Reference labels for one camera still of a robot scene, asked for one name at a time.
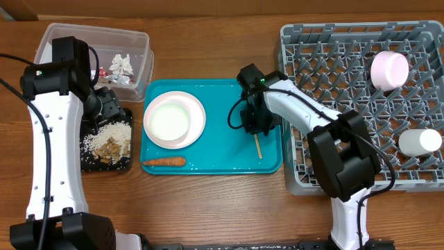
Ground brown food scraps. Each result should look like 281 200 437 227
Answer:
92 137 130 164

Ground white tissue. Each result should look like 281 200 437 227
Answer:
109 54 133 76

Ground white medium bowl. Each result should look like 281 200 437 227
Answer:
370 51 409 92

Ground grey dishwasher rack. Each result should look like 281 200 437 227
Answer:
277 21 443 192

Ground black rectangular tray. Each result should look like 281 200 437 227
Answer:
80 108 134 172

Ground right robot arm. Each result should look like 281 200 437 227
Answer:
237 65 381 249

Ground white cup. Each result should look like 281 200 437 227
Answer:
398 129 443 157

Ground wooden chopstick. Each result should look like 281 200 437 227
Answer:
254 134 262 159

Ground clear plastic storage bin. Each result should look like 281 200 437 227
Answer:
34 23 154 102

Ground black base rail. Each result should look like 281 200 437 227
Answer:
138 235 395 250

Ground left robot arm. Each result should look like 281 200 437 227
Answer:
10 36 150 249

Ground large white plate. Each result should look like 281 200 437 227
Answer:
143 91 206 149

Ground white rice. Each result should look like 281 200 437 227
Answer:
80 122 131 159

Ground teal serving tray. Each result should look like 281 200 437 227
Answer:
140 78 283 175

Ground red foil wrapper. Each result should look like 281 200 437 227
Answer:
95 67 133 87

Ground orange carrot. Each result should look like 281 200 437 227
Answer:
142 156 187 167

